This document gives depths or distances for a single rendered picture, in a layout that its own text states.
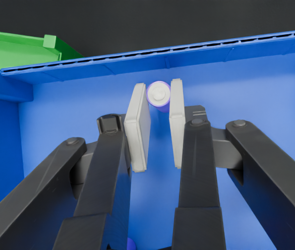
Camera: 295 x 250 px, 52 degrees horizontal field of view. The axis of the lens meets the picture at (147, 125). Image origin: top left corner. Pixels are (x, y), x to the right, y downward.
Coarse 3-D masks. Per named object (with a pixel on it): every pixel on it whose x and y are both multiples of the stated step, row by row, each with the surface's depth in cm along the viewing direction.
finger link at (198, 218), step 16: (192, 128) 14; (208, 128) 13; (192, 144) 12; (208, 144) 12; (192, 160) 11; (208, 160) 11; (192, 176) 10; (208, 176) 10; (192, 192) 9; (208, 192) 9; (176, 208) 8; (192, 208) 8; (208, 208) 8; (176, 224) 7; (192, 224) 7; (208, 224) 7; (176, 240) 7; (192, 240) 7; (208, 240) 7; (224, 240) 7
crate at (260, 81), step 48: (192, 48) 22; (240, 48) 23; (288, 48) 24; (0, 96) 24; (48, 96) 28; (96, 96) 28; (192, 96) 27; (240, 96) 26; (288, 96) 26; (0, 144) 25; (48, 144) 28; (288, 144) 26; (0, 192) 25; (144, 192) 27; (144, 240) 27; (240, 240) 26
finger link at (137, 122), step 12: (144, 84) 21; (132, 96) 18; (144, 96) 19; (132, 108) 16; (144, 108) 18; (132, 120) 15; (144, 120) 18; (132, 132) 15; (144, 132) 17; (132, 144) 15; (144, 144) 16; (132, 156) 15; (144, 156) 16; (132, 168) 16; (144, 168) 16
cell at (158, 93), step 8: (152, 88) 21; (160, 88) 20; (168, 88) 20; (152, 96) 21; (160, 96) 20; (168, 96) 20; (152, 104) 21; (160, 104) 20; (168, 104) 21; (168, 112) 26
